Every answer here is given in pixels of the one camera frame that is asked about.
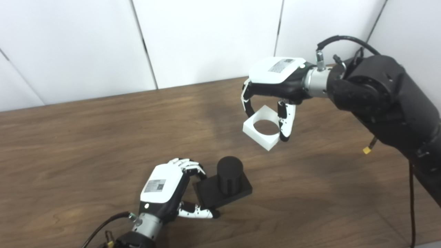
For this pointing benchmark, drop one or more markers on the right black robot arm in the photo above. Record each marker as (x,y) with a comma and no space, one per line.
(386,100)

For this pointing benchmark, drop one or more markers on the black peg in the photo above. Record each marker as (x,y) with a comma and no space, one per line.
(229,175)

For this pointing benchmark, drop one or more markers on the white square piece with hole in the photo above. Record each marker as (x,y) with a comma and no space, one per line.
(262,139)

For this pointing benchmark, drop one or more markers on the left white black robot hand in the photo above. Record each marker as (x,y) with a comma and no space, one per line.
(162,182)

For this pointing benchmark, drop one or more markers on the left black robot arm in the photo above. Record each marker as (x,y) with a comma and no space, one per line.
(148,225)

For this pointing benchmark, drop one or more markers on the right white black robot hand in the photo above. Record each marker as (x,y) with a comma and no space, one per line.
(272,74)

